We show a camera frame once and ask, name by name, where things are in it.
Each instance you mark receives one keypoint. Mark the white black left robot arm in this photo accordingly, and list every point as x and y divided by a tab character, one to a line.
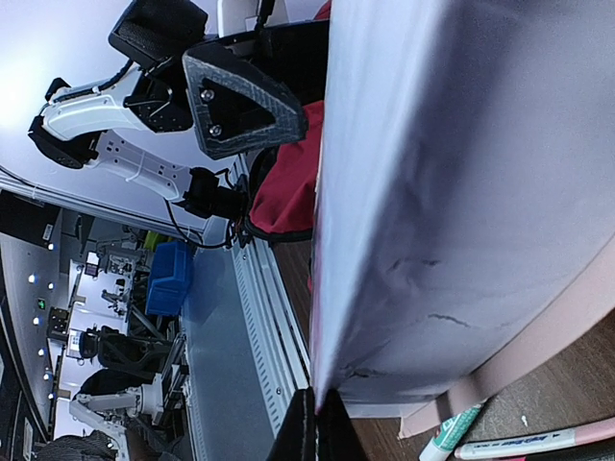
79	127

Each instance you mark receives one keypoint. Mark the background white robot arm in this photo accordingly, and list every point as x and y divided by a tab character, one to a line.
109	393

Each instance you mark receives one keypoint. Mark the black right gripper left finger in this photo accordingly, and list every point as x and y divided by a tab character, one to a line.
296	438

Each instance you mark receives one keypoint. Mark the white pink marker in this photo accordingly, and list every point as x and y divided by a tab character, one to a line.
542	442

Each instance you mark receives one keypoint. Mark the pink roses designer book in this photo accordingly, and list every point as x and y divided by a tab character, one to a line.
465	199

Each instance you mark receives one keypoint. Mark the blue storage bin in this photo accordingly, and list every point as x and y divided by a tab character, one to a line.
170	279

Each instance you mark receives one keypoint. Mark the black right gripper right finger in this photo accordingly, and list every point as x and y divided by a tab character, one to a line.
336	437

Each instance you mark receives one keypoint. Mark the aluminium front rail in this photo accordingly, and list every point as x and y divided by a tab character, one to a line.
245	351

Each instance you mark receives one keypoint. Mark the red backpack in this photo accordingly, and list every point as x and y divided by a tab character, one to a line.
283	180

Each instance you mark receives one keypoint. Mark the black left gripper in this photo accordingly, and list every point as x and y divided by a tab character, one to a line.
244	93

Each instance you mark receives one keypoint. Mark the white green glue stick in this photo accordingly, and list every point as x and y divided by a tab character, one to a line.
443	443

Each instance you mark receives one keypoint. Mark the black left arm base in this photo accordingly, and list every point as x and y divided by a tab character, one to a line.
209	195

